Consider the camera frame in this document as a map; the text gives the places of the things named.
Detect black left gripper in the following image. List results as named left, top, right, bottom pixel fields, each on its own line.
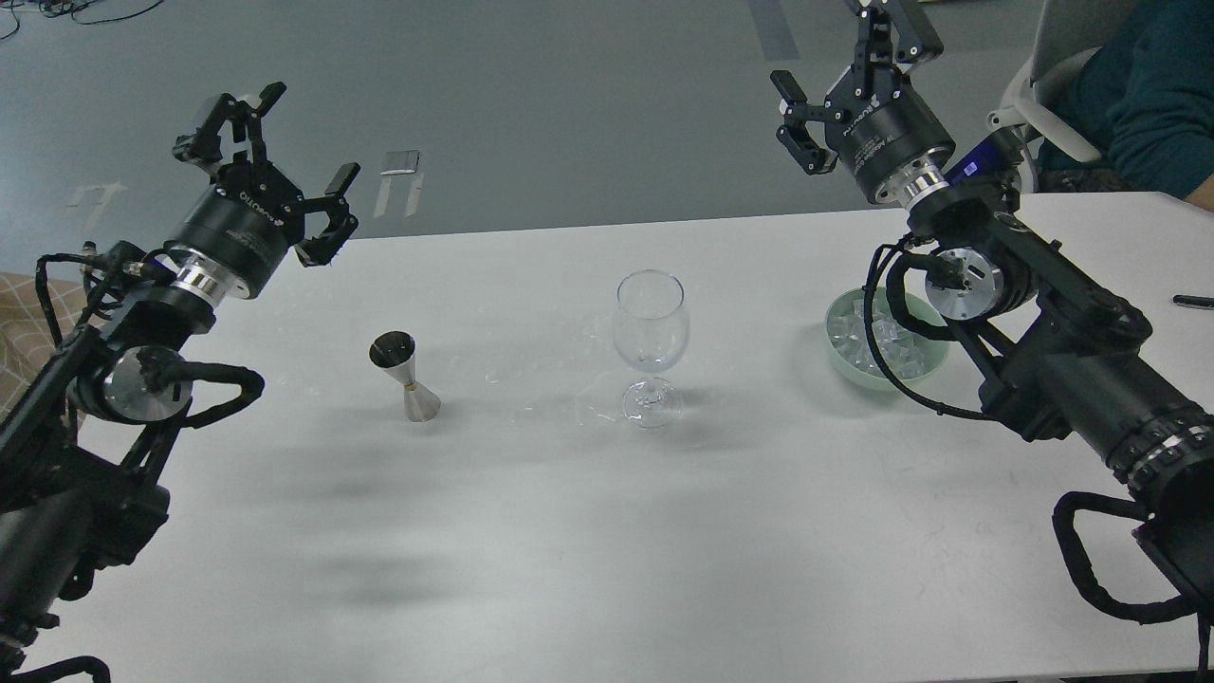
left=164, top=82, right=361, bottom=298

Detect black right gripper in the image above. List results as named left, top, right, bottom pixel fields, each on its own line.
left=770, top=1, right=957, bottom=204

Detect steel cocktail jigger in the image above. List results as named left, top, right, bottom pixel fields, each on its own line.
left=368, top=330, right=442, bottom=423

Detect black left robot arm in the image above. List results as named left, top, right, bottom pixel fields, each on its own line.
left=1, top=82, right=359, bottom=682

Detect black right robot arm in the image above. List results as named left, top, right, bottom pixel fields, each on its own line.
left=771, top=1, right=1213, bottom=682

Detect green bowl of ice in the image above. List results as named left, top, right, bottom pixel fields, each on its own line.
left=824, top=288, right=948, bottom=392

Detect clear wine glass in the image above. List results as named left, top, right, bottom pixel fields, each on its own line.
left=612, top=269, right=690, bottom=429

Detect person in teal sweater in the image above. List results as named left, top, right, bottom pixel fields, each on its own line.
left=1037, top=1, right=1213, bottom=211

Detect black pen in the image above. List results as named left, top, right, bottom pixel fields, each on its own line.
left=1172, top=294, right=1214, bottom=311

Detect black floor cables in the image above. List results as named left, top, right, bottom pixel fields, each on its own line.
left=0, top=0, right=168, bottom=39

